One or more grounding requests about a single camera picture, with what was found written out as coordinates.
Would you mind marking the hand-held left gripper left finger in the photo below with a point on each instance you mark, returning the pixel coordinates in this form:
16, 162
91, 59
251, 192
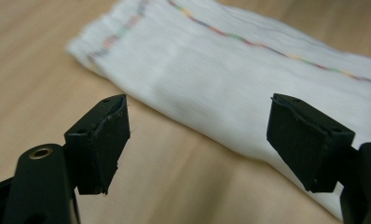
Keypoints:
101, 146

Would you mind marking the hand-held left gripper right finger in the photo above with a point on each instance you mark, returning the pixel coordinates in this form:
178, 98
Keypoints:
305, 140

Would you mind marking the white towel with coloured stitching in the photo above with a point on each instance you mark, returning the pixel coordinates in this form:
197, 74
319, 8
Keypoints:
224, 81

